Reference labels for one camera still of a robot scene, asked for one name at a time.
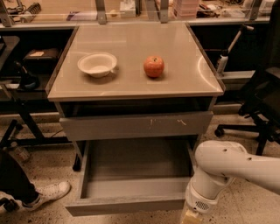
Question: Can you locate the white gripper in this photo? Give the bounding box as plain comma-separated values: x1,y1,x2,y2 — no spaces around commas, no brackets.
180,183,218,224

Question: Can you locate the black office chair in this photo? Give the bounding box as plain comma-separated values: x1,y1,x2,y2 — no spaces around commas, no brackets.
214,0,280,156

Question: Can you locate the white sneaker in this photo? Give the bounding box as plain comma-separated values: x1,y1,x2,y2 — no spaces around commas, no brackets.
22,181,71,211

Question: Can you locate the grey drawer cabinet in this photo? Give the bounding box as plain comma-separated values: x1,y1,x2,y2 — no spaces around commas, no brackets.
45,22,227,173

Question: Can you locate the pink plastic container stack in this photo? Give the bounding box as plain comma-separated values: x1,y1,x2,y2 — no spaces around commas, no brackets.
173,0,199,17

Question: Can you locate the black trouser leg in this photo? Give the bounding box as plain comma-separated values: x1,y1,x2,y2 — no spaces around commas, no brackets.
0,150,39,204

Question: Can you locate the white box on shelf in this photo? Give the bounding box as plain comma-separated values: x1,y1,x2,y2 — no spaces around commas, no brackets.
120,0,136,18

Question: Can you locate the black table frame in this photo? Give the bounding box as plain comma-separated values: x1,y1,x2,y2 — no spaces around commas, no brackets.
0,99,69,149

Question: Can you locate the grey drawer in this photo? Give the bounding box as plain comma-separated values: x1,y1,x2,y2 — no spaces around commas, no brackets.
66,137,194,216
59,111,213,141

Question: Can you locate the white paper bowl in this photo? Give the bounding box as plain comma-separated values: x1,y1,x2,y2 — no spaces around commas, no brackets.
77,52,117,78

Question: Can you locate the red apple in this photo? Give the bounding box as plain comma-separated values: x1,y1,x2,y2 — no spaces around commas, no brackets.
143,56,165,78

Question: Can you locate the white and black tool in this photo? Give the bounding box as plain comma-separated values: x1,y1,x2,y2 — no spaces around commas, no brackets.
215,24,254,76

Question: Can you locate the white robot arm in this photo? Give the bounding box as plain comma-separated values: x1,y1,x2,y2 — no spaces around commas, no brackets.
180,140,280,224

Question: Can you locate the black box with label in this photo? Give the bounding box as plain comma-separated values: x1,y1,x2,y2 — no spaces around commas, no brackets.
23,48,60,74

